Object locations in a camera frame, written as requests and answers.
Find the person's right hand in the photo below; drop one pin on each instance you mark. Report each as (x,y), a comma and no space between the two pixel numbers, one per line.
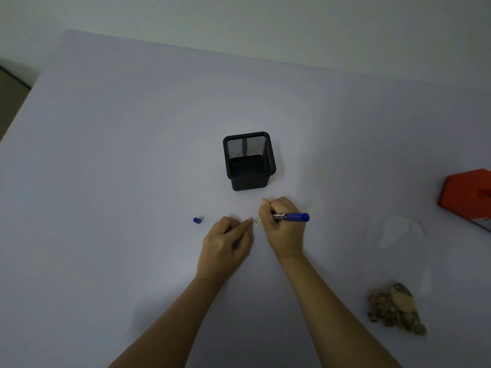
(284,237)

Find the person's left hand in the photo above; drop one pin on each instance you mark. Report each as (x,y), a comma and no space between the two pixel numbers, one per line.
(218,252)

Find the person's right thumb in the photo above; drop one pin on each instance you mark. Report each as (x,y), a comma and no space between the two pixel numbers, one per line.
(264,216)

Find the person's left thumb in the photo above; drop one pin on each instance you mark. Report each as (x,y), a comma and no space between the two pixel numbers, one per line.
(243,239)

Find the small white paper label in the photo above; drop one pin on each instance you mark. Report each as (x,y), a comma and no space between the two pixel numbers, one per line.
(257,222)

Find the blue marker pen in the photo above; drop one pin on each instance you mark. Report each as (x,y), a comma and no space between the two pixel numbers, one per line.
(296,217)

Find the person's left forearm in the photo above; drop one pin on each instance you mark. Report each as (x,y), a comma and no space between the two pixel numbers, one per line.
(168,325)

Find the person's right forearm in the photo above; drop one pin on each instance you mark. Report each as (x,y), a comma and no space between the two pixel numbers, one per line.
(330,314)

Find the black mesh pen holder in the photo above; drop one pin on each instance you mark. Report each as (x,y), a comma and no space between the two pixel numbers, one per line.
(249,176)

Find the blue marker cap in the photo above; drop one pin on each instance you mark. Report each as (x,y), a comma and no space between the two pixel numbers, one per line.
(197,220)

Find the clear plastic bag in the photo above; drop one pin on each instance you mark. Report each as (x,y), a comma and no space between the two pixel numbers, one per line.
(399,245)

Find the crumpled brown wrapper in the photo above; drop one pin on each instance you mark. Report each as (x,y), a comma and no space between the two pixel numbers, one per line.
(399,308)

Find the orange box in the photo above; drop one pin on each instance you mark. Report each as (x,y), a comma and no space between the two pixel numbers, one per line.
(468,195)

